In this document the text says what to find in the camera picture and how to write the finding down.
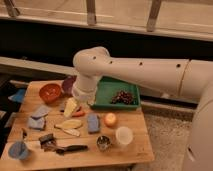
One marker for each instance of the orange peach fruit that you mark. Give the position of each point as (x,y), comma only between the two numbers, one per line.
(110,120)

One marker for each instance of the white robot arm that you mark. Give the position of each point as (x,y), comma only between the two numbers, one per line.
(188,79)

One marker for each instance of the dark red grapes bunch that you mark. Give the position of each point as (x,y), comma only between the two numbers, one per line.
(122,97)

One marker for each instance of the blue cloth off table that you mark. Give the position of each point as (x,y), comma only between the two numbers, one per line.
(18,96)

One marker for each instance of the blue sponge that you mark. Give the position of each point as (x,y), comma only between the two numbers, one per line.
(93,123)

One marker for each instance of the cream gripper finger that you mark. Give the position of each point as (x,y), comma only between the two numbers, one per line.
(70,107)

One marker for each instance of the white plastic cup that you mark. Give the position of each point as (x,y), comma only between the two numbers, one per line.
(124,136)

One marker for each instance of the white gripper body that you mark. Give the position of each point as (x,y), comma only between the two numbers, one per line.
(83,96)

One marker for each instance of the grey blue sponge block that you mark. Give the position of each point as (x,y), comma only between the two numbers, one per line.
(62,107)

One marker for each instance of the yellow banana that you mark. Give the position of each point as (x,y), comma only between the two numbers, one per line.
(69,124)

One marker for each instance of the wooden cutting board table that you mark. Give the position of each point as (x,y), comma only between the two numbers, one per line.
(139,151)

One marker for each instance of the blue cup with utensil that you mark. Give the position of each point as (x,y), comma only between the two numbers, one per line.
(19,150)

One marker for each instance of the blue grey cloth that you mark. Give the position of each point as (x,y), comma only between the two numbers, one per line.
(42,111)

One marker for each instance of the purple bowl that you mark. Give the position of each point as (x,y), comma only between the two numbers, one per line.
(67,85)

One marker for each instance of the green plastic tray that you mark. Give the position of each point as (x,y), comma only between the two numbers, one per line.
(109,87)

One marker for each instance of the orange bowl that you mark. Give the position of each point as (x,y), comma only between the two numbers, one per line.
(50,92)

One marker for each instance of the pale banana peel piece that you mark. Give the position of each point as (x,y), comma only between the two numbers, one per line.
(72,132)

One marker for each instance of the shiny metal cup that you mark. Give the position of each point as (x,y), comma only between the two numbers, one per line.
(103,143)

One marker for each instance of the light blue cloth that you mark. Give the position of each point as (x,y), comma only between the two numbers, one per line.
(37,124)

